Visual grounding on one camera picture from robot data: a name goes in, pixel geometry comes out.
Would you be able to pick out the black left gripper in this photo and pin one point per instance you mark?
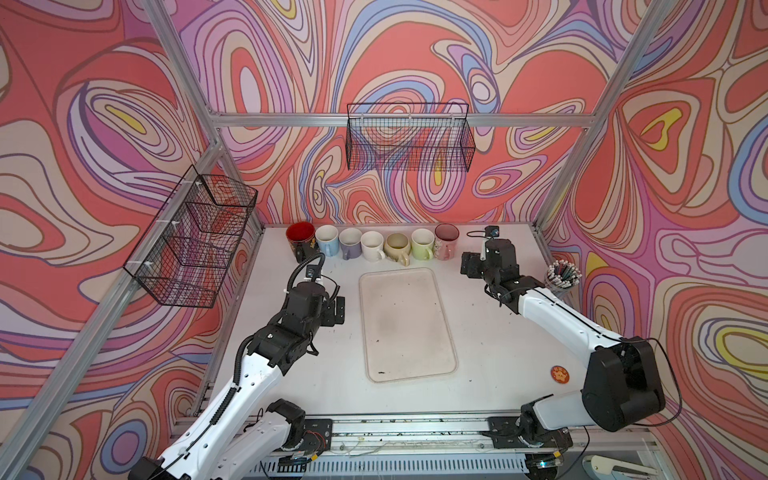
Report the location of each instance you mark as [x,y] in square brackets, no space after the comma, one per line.
[328,307]

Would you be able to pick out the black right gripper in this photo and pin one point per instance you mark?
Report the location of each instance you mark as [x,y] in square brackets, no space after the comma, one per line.
[470,261]

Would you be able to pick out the pink patterned mug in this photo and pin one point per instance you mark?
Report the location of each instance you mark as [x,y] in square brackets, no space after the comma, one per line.
[446,238]

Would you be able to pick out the black skull mug red inside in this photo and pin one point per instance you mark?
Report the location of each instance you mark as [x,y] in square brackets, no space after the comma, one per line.
[302,241]

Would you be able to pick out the light blue mug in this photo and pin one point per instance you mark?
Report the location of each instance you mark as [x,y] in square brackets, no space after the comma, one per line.
[327,237]

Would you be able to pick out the light green mug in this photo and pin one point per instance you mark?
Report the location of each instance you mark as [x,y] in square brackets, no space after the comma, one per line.
[422,244]

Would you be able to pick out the purple mug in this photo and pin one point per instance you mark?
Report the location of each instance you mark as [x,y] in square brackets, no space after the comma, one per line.
[350,243]

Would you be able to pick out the white small mug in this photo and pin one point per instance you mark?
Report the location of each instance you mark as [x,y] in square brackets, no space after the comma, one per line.
[372,244]

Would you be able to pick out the cream speckled round mug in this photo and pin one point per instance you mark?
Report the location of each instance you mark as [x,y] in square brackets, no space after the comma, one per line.
[397,247]

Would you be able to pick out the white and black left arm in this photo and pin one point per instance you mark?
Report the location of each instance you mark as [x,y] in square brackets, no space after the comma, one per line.
[235,432]

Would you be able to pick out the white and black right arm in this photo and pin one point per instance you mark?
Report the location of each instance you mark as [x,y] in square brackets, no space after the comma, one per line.
[622,384]

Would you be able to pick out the pen holder with pens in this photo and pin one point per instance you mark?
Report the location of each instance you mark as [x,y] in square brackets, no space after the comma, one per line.
[562,276]

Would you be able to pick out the beige plastic tray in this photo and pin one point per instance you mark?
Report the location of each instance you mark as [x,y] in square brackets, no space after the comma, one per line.
[406,333]

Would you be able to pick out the red round sticker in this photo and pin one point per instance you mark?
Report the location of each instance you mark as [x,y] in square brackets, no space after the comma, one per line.
[560,374]

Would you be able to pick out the white device bottom right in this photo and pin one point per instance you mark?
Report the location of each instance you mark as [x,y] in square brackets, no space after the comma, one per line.
[606,468]

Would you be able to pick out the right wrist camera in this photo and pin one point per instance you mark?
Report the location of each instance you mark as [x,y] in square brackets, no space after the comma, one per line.
[491,232]

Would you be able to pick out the black wire basket left wall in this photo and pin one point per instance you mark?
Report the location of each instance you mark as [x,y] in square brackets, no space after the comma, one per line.
[201,226]

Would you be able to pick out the black wire basket wall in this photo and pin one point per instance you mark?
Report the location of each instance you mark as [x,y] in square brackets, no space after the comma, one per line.
[201,226]
[409,136]

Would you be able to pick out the black wire basket back wall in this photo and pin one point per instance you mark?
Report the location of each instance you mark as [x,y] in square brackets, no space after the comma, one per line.
[409,136]

